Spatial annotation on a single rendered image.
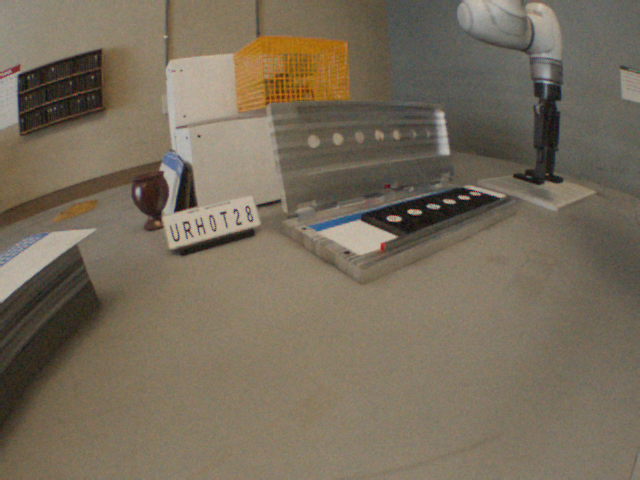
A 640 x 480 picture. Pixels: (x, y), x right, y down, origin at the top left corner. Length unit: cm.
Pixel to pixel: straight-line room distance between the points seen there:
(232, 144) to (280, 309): 39
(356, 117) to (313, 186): 16
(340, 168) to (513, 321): 38
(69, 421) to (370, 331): 29
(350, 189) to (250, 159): 22
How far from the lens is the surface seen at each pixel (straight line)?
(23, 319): 37
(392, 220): 47
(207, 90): 86
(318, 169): 53
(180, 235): 51
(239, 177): 65
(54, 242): 40
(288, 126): 50
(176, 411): 26
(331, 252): 41
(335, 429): 23
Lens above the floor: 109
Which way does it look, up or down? 23 degrees down
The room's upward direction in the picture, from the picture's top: 3 degrees counter-clockwise
